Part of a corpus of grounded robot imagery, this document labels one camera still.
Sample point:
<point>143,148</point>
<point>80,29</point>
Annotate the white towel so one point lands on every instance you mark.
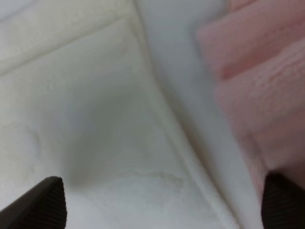
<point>79,100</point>

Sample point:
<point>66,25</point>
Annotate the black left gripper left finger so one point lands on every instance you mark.
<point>42,207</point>

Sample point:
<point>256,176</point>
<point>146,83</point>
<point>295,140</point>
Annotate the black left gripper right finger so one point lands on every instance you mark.
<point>283,203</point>

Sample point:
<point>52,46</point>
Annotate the pink towel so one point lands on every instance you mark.
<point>257,54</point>

